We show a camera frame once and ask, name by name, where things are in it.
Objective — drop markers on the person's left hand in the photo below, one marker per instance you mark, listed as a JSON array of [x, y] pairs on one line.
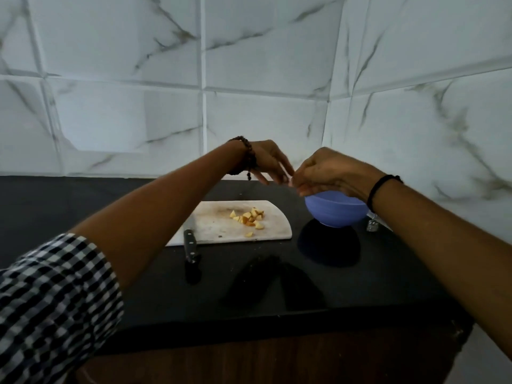
[[272, 159]]

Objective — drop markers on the person's right hand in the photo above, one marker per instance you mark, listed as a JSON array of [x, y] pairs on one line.
[[336, 171]]

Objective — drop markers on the blue plastic bowl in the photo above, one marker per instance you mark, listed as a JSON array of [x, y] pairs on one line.
[[336, 211]]

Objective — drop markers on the chopped yellow food pieces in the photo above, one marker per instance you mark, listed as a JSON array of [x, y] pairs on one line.
[[250, 219]]

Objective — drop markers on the white cutting board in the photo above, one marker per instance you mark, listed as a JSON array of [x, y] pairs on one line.
[[216, 227]]

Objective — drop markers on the steel kitchen knife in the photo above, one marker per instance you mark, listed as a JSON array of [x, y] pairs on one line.
[[191, 245]]

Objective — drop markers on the person's right forearm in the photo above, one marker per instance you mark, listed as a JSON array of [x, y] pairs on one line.
[[452, 251]]

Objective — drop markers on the person's left forearm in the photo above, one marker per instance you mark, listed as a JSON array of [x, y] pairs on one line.
[[160, 219]]

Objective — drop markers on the black wristband with charm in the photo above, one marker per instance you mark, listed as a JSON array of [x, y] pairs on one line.
[[378, 187]]

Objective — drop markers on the dark wooden cabinet door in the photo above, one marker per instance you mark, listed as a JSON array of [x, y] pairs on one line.
[[280, 359]]

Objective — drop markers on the black white checkered shirt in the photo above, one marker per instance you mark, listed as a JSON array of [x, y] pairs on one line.
[[52, 307]]

